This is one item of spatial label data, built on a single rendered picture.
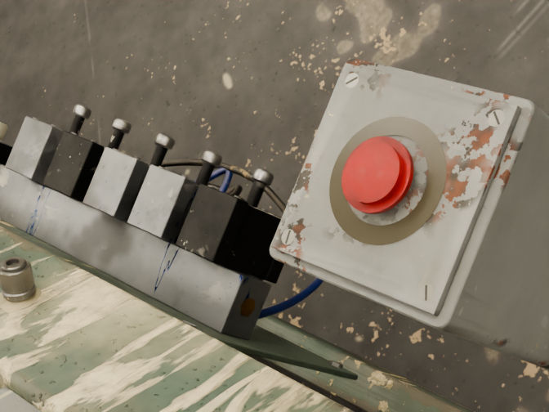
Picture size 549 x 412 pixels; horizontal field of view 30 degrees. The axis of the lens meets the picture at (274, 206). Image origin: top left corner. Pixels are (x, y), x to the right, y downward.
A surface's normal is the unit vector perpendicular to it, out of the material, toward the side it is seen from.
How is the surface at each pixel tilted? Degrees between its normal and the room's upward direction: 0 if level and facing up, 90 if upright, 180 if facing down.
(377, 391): 0
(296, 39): 0
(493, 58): 0
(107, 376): 51
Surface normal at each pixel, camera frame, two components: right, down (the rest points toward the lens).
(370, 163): -0.58, -0.26
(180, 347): -0.07, -0.88
